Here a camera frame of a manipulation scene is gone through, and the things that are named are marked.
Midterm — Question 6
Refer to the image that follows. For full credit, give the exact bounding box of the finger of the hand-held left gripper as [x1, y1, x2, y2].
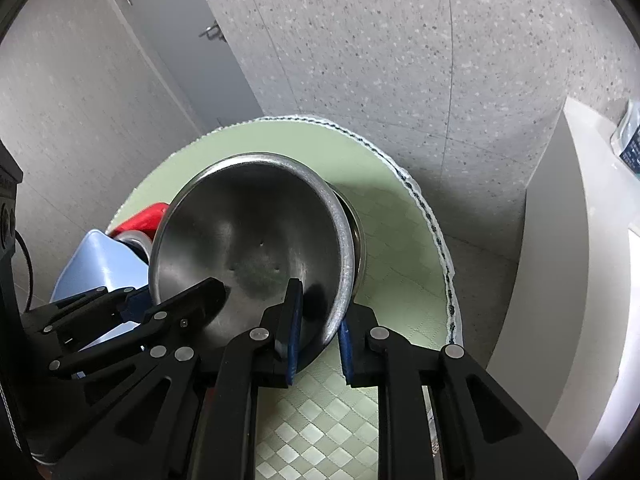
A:
[22, 286, 151, 351]
[47, 277, 227, 380]

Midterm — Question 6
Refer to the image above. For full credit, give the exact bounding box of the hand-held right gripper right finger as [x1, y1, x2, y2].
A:
[337, 305, 581, 480]

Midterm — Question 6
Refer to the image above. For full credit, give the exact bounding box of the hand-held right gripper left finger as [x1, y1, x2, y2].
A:
[30, 277, 306, 480]

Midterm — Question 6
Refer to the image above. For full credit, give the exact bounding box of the blue square plate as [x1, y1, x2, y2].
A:
[50, 229, 151, 356]

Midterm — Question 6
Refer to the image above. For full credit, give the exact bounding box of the red plastic basin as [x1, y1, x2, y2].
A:
[107, 202, 168, 247]

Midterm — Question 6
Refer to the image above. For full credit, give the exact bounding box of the small steel bowl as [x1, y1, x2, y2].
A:
[148, 151, 357, 361]
[120, 230, 153, 266]
[330, 187, 368, 306]

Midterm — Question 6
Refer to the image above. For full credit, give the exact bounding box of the green checkered table mat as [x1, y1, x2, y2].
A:
[107, 117, 451, 480]

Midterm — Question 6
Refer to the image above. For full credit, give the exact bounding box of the white sink counter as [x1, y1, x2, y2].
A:
[487, 97, 640, 480]

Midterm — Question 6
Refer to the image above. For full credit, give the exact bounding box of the grey door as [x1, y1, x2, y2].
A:
[95, 0, 263, 131]

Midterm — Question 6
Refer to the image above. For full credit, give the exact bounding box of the blue tissue packet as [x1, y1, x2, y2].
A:
[611, 100, 640, 177]

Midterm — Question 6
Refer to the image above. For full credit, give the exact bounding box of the black cable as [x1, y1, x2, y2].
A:
[14, 229, 35, 307]

